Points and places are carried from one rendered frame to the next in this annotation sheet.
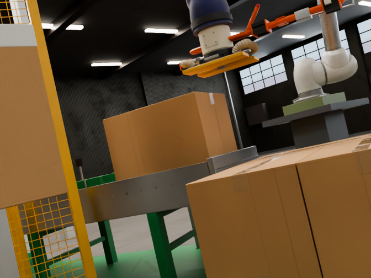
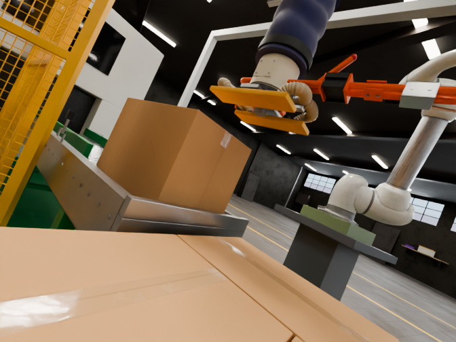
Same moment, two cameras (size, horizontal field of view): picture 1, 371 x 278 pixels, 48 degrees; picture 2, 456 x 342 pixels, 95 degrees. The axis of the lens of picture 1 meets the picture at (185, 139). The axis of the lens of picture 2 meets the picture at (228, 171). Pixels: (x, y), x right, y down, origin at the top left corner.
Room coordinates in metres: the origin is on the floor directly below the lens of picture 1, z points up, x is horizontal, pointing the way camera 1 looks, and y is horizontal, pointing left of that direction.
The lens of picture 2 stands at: (1.41, -0.42, 0.76)
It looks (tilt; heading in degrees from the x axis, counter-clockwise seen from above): 2 degrees up; 11
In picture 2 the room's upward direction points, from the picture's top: 24 degrees clockwise
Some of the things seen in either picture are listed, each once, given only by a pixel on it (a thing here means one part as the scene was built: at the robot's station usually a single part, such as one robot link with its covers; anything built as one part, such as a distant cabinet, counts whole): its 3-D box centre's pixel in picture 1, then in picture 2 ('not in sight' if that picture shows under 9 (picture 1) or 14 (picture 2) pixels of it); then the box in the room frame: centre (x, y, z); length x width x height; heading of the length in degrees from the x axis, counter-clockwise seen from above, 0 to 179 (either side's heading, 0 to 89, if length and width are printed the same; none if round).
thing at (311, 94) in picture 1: (308, 96); (335, 212); (2.76, -0.85, 0.85); 0.22 x 0.18 x 0.06; 50
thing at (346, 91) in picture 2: (260, 28); (336, 88); (2.12, -0.50, 1.19); 0.10 x 0.08 x 0.06; 154
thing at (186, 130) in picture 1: (171, 140); (172, 157); (2.41, 0.08, 0.75); 0.60 x 0.40 x 0.40; 62
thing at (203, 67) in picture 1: (214, 61); (251, 94); (2.15, -0.23, 1.09); 0.34 x 0.10 x 0.05; 64
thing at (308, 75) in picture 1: (307, 74); (349, 193); (2.75, -0.87, 0.98); 0.18 x 0.16 x 0.22; 84
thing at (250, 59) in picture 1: (227, 64); (270, 119); (2.32, -0.32, 1.09); 0.34 x 0.10 x 0.05; 64
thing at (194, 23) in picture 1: (212, 23); (283, 60); (2.24, -0.28, 1.31); 0.23 x 0.23 x 0.04
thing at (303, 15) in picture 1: (303, 15); (418, 96); (2.03, -0.69, 1.18); 0.07 x 0.07 x 0.04; 64
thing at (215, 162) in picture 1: (236, 156); (204, 218); (2.26, -0.24, 0.58); 0.70 x 0.03 x 0.06; 154
